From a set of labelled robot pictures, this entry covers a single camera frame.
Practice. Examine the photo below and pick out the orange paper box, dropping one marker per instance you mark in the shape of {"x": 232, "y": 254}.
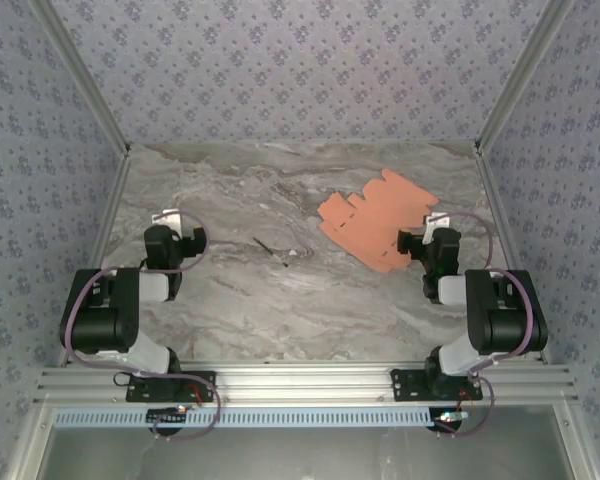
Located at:
{"x": 375, "y": 220}

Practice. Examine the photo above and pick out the thin black pen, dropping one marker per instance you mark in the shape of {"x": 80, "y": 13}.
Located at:
{"x": 265, "y": 246}

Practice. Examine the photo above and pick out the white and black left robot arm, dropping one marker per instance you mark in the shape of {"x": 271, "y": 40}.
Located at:
{"x": 100, "y": 310}

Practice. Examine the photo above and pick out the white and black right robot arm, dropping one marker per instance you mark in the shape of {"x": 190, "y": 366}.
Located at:
{"x": 500, "y": 320}

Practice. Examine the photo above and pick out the black adapter board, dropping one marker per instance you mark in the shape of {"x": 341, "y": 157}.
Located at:
{"x": 162, "y": 416}
{"x": 450, "y": 417}

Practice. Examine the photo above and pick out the aluminium cross beam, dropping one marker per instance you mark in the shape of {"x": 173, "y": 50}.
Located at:
{"x": 305, "y": 382}

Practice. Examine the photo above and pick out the grey metal panel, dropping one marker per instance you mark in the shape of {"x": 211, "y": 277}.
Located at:
{"x": 305, "y": 457}

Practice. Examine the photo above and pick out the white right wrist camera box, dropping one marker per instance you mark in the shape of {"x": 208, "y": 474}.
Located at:
{"x": 439, "y": 222}

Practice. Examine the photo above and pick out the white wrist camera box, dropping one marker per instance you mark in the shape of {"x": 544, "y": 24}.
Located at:
{"x": 439, "y": 222}
{"x": 166, "y": 219}

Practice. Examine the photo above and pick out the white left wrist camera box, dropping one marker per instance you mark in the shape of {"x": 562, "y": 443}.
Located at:
{"x": 166, "y": 219}

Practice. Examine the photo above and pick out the aluminium table side rail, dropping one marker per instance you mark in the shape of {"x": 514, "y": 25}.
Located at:
{"x": 110, "y": 210}
{"x": 497, "y": 210}

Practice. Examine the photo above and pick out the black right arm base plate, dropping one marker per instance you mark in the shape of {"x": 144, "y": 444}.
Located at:
{"x": 405, "y": 385}

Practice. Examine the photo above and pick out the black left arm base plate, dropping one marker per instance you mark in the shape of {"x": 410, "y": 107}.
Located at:
{"x": 200, "y": 387}

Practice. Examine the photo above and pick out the aluminium frame post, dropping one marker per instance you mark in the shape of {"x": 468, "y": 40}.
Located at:
{"x": 86, "y": 75}
{"x": 518, "y": 75}

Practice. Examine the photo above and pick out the aluminium lower frame rail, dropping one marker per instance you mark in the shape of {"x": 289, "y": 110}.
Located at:
{"x": 575, "y": 445}
{"x": 30, "y": 445}

